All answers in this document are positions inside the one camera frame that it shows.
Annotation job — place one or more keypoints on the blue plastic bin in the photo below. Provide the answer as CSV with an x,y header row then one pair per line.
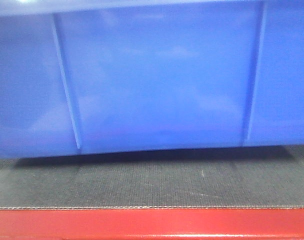
x,y
103,76

